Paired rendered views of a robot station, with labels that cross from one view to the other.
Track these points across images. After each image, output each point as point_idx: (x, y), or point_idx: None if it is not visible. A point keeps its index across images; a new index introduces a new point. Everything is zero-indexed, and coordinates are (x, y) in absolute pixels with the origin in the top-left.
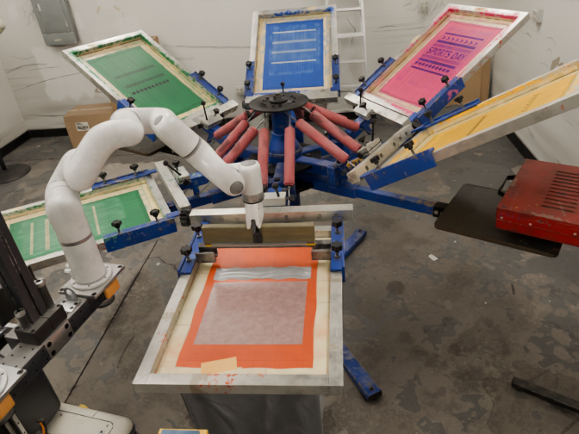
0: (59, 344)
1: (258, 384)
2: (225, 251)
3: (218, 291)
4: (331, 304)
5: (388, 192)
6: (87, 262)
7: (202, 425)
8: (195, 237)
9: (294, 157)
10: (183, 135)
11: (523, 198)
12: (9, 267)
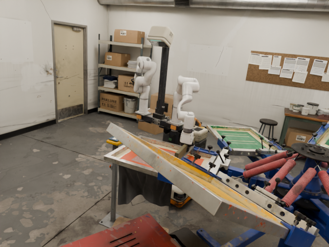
0: (155, 122)
1: (120, 146)
2: (200, 160)
3: (173, 154)
4: (140, 164)
5: (250, 234)
6: (172, 113)
7: None
8: (208, 150)
9: (262, 169)
10: (182, 89)
11: (149, 231)
12: (158, 96)
